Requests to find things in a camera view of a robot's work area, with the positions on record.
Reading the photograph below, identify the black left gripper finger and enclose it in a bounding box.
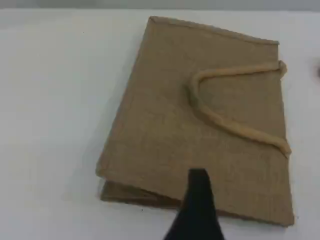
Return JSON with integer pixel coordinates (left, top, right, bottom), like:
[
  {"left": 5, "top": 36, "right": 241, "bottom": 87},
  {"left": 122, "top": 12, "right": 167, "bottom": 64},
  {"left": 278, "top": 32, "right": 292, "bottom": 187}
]
[{"left": 162, "top": 167, "right": 226, "bottom": 240}]

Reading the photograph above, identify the brown burlap bag with handle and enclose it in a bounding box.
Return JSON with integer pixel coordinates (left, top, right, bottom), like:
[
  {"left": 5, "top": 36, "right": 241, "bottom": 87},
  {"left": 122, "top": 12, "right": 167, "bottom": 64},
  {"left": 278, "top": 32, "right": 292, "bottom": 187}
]
[{"left": 94, "top": 15, "right": 296, "bottom": 228}]

